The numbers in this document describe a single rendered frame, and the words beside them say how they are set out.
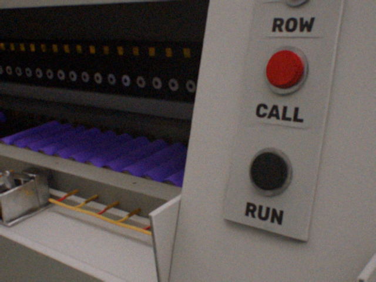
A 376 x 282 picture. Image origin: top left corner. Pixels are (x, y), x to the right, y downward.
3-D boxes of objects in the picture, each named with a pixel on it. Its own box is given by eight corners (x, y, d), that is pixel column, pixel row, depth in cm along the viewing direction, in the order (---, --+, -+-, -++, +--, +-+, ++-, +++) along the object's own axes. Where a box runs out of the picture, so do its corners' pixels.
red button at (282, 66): (296, 89, 20) (302, 49, 20) (261, 86, 21) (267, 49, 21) (306, 92, 21) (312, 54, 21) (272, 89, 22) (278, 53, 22)
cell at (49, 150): (105, 147, 47) (49, 171, 43) (92, 144, 48) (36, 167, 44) (102, 128, 47) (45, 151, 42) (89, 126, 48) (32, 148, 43)
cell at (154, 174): (210, 168, 40) (157, 201, 35) (192, 165, 41) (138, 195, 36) (208, 147, 39) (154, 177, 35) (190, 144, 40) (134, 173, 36)
